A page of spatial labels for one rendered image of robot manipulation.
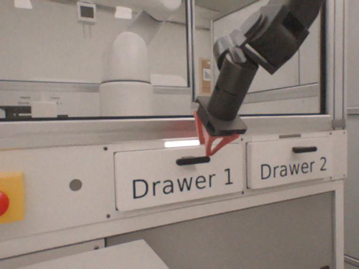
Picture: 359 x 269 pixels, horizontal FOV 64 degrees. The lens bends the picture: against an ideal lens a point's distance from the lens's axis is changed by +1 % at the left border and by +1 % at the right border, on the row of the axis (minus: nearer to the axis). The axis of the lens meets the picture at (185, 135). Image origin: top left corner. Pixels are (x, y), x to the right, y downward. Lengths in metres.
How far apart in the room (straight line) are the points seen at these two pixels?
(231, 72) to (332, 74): 0.50
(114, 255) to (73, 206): 0.11
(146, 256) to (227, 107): 0.29
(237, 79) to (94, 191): 0.32
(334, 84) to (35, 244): 0.83
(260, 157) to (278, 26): 0.34
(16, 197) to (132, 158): 0.19
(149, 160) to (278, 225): 0.42
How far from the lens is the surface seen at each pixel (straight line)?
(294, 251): 0.90
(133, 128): 0.56
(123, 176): 0.55
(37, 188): 0.55
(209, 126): 0.52
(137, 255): 0.53
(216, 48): 0.55
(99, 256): 0.54
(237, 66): 0.46
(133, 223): 0.60
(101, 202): 0.56
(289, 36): 0.47
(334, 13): 0.98
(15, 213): 0.51
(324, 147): 0.87
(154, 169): 0.56
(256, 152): 0.69
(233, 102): 0.49
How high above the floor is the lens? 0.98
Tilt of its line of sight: 3 degrees down
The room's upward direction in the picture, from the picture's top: 1 degrees counter-clockwise
